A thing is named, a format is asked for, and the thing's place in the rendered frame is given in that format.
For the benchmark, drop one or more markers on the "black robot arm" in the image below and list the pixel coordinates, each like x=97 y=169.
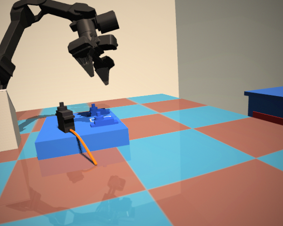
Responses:
x=83 y=17

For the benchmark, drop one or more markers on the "blue rectangular platform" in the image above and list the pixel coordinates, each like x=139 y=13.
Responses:
x=98 y=128

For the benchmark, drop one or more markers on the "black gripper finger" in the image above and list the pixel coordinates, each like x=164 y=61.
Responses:
x=84 y=58
x=103 y=72

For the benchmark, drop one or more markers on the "black micro servo with orange cable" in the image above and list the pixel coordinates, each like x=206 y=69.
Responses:
x=66 y=124

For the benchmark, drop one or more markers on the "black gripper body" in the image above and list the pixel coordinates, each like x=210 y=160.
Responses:
x=85 y=40

